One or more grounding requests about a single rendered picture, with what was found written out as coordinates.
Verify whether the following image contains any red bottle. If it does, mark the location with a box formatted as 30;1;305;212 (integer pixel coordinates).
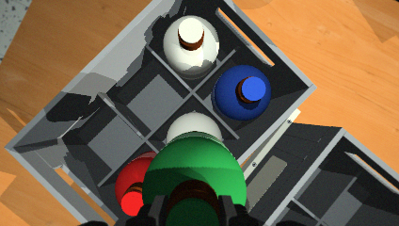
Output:
115;151;157;217

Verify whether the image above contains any white bottle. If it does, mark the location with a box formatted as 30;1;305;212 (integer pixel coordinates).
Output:
163;15;219;80
167;112;222;144

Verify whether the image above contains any dark grey plastic crate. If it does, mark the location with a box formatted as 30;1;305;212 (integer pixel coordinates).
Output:
245;122;399;226
4;0;317;226

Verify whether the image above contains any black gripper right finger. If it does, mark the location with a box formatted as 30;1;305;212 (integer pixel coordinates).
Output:
218;195;306;226

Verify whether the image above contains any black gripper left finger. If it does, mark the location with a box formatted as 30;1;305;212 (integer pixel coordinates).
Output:
78;195;168;226

